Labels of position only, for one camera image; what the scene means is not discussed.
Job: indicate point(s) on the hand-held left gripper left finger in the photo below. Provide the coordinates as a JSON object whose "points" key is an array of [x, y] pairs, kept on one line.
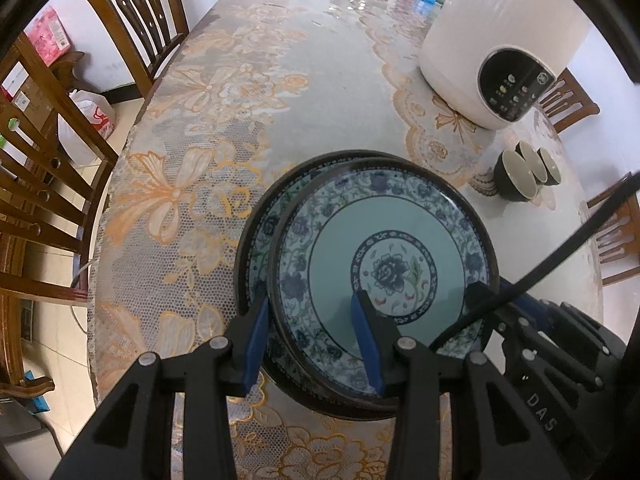
{"points": [[255, 350]]}

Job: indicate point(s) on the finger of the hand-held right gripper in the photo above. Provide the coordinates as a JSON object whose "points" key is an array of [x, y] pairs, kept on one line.
{"points": [[525, 302], [487, 305]]}

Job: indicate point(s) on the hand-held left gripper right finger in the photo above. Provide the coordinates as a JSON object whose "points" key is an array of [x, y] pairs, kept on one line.
{"points": [[367, 345]]}

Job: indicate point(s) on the large blue floral plate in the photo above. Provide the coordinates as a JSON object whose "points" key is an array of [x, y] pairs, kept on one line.
{"points": [[255, 255]]}

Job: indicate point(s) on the medium blue floral plate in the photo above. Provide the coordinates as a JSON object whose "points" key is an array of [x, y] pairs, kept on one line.
{"points": [[340, 240]]}

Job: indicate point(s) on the dark bowl cream inside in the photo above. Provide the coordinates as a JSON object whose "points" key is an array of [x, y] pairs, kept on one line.
{"points": [[551, 165], [515, 175], [539, 160]]}

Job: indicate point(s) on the wooden chair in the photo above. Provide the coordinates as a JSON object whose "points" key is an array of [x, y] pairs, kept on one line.
{"points": [[145, 25], [15, 340], [570, 100], [620, 240], [60, 125]]}

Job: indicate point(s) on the floral lace tablecloth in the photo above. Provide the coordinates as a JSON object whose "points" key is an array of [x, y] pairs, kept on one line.
{"points": [[200, 185]]}

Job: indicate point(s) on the orange lace table runner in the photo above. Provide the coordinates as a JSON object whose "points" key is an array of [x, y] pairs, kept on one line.
{"points": [[400, 100]]}

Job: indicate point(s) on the white soy milk maker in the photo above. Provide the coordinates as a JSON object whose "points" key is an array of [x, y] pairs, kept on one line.
{"points": [[475, 35]]}

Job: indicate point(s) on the white plastic bag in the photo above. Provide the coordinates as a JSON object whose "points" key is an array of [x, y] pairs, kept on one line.
{"points": [[80, 130]]}

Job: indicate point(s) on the cardboard box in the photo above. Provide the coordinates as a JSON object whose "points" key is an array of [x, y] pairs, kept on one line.
{"points": [[20, 85]]}

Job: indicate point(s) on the pink tissue pack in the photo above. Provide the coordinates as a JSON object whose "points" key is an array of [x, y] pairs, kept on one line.
{"points": [[47, 35]]}

